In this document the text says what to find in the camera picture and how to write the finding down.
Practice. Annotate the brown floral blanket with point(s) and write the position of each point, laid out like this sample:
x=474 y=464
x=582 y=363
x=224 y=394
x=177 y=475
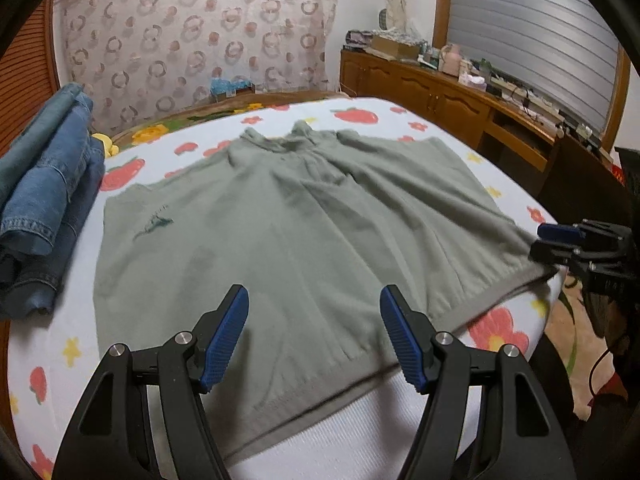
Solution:
x=150 y=132

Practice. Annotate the brown slatted wooden panel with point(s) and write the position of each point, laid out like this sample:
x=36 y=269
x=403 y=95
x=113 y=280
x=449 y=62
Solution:
x=25 y=75

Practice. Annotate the floral floor rug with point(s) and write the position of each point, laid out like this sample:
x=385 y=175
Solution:
x=565 y=340

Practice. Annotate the blue denim jeans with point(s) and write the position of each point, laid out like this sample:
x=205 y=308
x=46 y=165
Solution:
x=45 y=195

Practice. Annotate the yellow plush toy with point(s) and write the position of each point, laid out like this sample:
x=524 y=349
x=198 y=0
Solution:
x=106 y=144

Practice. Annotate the dark brown chair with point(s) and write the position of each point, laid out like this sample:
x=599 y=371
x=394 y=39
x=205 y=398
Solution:
x=580 y=185

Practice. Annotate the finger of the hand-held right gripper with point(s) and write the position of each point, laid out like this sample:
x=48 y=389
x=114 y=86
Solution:
x=552 y=252
x=557 y=233

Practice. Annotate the pink tissue box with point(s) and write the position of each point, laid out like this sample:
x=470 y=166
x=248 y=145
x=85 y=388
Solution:
x=472 y=81

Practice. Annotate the grey window shutter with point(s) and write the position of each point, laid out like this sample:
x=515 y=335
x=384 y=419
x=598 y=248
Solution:
x=535 y=25

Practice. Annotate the wooden cabinet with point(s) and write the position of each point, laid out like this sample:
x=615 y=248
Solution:
x=440 y=100

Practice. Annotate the grey-green pants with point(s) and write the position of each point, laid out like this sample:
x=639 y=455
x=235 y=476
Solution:
x=300 y=240

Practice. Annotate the dark patterned box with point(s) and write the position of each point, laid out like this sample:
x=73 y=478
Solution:
x=357 y=39

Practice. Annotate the blue packet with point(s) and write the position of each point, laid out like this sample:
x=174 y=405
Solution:
x=227 y=86

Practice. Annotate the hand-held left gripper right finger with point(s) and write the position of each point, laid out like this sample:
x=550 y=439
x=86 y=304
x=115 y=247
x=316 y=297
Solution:
x=400 y=340

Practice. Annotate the teal denim pants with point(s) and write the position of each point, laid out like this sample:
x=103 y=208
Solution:
x=35 y=130

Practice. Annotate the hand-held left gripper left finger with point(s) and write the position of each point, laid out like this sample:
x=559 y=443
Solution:
x=227 y=340

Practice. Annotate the pink jug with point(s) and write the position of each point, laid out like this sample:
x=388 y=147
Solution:
x=450 y=60

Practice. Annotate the cardboard box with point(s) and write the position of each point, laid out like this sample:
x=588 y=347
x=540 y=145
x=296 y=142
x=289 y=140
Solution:
x=395 y=46

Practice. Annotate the white flower strawberry bed sheet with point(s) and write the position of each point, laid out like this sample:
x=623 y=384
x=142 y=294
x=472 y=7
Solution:
x=55 y=360

